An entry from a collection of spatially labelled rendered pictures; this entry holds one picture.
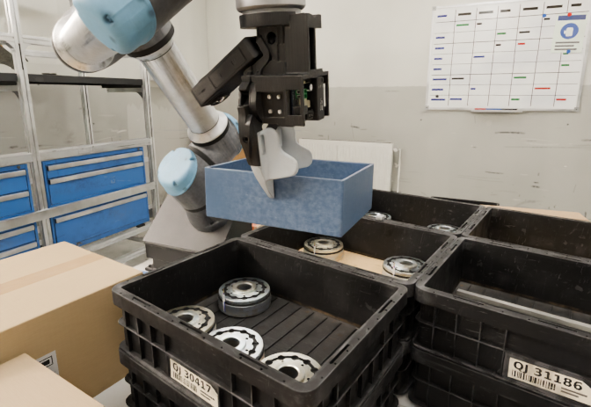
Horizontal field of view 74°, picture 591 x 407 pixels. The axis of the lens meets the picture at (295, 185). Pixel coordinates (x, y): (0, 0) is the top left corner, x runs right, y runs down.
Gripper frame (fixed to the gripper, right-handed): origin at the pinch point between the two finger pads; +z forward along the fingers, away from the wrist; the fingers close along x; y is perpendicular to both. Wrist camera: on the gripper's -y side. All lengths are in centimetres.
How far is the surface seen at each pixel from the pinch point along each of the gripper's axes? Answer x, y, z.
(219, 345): -9.8, -2.9, 18.4
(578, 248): 70, 47, 35
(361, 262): 43, -1, 35
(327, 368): -7.5, 10.8, 18.6
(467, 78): 349, -2, 16
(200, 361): -9.0, -7.4, 23.4
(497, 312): 14.8, 28.2, 21.3
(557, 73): 351, 65, 13
